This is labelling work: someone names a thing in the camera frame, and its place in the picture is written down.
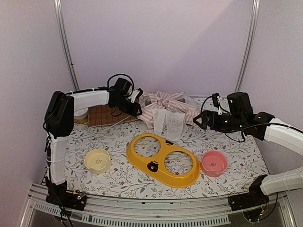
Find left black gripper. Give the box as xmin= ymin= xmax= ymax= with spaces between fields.
xmin=114 ymin=96 xmax=143 ymax=117

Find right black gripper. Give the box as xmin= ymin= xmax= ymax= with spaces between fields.
xmin=194 ymin=110 xmax=245 ymax=132

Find white tent pole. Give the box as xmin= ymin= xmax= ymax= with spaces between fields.
xmin=110 ymin=116 xmax=138 ymax=128

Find pink striped pet tent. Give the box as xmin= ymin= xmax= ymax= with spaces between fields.
xmin=138 ymin=91 xmax=199 ymax=141

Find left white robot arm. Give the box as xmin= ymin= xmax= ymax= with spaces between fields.
xmin=43 ymin=74 xmax=143 ymax=185

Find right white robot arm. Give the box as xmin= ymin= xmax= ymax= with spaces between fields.
xmin=193 ymin=92 xmax=303 ymax=206

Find pink pet bowl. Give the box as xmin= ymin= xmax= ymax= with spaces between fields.
xmin=201 ymin=151 xmax=228 ymax=177

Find cream pet bowl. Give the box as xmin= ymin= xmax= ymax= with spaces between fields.
xmin=84 ymin=148 xmax=112 ymax=175

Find brown checkered mat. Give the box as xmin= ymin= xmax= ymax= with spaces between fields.
xmin=88 ymin=105 xmax=129 ymax=127

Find white ceramic bowl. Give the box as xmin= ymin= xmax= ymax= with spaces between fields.
xmin=74 ymin=108 xmax=89 ymax=121

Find yellow double bowl holder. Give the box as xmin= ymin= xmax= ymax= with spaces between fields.
xmin=126 ymin=133 xmax=201 ymax=188

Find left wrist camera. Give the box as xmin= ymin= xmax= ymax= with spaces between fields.
xmin=128 ymin=88 xmax=143 ymax=103

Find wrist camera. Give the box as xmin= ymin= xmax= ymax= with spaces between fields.
xmin=211 ymin=93 xmax=223 ymax=115
xmin=128 ymin=88 xmax=143 ymax=103

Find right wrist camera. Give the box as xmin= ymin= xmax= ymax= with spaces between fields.
xmin=211 ymin=93 xmax=223 ymax=115

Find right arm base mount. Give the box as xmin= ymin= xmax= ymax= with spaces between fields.
xmin=228 ymin=175 xmax=269 ymax=211

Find front aluminium rail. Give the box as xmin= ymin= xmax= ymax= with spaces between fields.
xmin=20 ymin=183 xmax=303 ymax=227

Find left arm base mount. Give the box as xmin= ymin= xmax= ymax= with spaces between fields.
xmin=45 ymin=177 xmax=87 ymax=211

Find left aluminium frame post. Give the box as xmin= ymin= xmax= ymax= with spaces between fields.
xmin=53 ymin=0 xmax=80 ymax=90

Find aluminium frame post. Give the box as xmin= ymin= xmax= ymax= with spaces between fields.
xmin=234 ymin=0 xmax=260 ymax=92
xmin=53 ymin=0 xmax=80 ymax=90

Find right aluminium frame post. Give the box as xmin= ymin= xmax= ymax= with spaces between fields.
xmin=234 ymin=0 xmax=260 ymax=92

